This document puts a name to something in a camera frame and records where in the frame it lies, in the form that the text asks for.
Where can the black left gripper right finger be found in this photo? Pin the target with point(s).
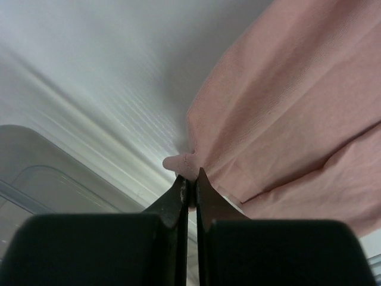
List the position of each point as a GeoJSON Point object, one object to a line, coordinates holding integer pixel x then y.
{"type": "Point", "coordinates": [236, 250]}

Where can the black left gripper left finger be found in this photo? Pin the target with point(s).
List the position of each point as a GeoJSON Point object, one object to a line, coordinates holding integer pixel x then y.
{"type": "Point", "coordinates": [146, 248]}

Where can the dusty pink t-shirt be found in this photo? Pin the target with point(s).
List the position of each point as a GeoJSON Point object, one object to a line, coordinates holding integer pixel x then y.
{"type": "Point", "coordinates": [287, 125]}

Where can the clear plastic bin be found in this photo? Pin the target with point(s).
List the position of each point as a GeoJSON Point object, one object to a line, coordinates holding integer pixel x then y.
{"type": "Point", "coordinates": [38, 177]}

